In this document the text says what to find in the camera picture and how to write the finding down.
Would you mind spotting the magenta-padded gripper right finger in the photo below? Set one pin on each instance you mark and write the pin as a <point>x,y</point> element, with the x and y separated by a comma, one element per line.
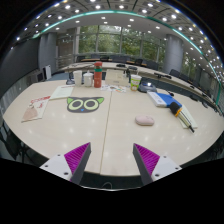
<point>160,166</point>

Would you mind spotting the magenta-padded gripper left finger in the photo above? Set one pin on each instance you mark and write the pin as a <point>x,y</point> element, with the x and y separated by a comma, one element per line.
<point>61,165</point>

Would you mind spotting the pink computer mouse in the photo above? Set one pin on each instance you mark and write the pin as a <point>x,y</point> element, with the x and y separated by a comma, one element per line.
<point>144,120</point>

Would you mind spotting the cat-face mouse pad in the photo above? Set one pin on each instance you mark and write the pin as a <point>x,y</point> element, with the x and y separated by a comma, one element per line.
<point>85,104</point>

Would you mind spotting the pink paper fan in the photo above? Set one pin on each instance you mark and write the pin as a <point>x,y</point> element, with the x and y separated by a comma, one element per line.
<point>30,114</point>

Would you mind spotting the red and white magazine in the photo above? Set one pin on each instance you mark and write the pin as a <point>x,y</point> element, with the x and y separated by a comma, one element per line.
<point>40,102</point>

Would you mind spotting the blue and white book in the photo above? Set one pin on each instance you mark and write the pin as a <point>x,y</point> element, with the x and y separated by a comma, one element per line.
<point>164,99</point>

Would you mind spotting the white printed paper sheet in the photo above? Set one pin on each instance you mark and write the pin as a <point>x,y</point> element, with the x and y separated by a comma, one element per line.
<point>62,92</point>

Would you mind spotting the dark grey conference phone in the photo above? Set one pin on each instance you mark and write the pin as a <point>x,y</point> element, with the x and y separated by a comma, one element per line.
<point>147,87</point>

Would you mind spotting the dark gooseneck microphone base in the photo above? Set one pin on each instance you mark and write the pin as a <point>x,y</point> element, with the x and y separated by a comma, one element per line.
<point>70,81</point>

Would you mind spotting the green-print paper cup with straw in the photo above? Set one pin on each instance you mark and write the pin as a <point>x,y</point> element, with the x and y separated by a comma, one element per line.
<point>135,82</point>

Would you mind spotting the stack of white paper cups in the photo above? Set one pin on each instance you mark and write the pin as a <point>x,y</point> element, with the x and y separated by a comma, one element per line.
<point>77,78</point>

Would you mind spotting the white lidded mug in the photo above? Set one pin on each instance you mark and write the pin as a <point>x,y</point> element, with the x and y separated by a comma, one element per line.
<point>88,79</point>

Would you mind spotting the black tabletop microphone console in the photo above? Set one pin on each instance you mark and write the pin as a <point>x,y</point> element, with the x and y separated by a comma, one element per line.
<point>161,76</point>

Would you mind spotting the colourful sticker sheet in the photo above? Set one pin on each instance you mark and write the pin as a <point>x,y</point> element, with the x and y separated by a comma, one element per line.
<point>113,88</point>

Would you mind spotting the grey box monitor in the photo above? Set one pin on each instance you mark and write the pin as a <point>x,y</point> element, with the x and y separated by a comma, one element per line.
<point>39,76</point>

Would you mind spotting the white floor appliance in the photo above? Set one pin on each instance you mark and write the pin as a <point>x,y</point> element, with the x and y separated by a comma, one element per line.
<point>47,71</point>

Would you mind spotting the group of dark office chairs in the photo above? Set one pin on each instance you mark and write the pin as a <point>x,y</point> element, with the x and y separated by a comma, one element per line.
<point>174,72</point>

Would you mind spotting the red bottle with green band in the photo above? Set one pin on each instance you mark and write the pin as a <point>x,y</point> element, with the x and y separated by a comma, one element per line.
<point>97,75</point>

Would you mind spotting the group of ceiling lights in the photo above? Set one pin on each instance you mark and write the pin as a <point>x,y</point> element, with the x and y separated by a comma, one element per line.
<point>97,6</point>

